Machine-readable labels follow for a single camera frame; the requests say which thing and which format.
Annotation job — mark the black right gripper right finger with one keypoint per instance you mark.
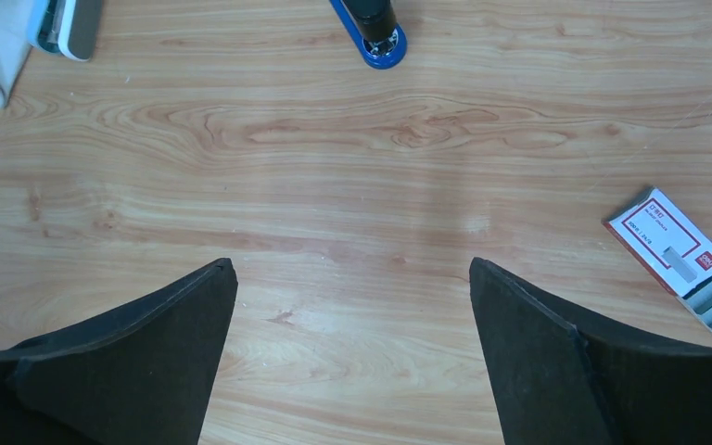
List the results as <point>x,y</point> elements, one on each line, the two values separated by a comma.
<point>563,374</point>

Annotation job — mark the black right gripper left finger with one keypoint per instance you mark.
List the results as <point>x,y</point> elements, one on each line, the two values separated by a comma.
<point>141,373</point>

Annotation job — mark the light blue white stapler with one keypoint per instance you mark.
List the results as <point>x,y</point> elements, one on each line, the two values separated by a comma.
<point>67,28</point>

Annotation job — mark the blue black stapler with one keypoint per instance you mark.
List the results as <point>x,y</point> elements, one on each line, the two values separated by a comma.
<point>374,30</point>

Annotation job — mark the red white staple box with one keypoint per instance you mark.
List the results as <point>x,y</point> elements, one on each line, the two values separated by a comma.
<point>670,246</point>

